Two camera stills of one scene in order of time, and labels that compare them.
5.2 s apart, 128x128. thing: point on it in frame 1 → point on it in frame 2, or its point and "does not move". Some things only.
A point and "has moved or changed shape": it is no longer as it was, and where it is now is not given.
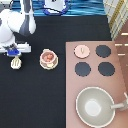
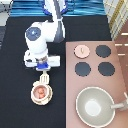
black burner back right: (103, 51) does not move
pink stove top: (94, 63) does not move
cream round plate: (49, 66) has moved or changed shape
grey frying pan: (95, 107) does not move
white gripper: (14, 49) → (42, 63)
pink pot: (48, 56) has moved or changed shape
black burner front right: (106, 69) does not move
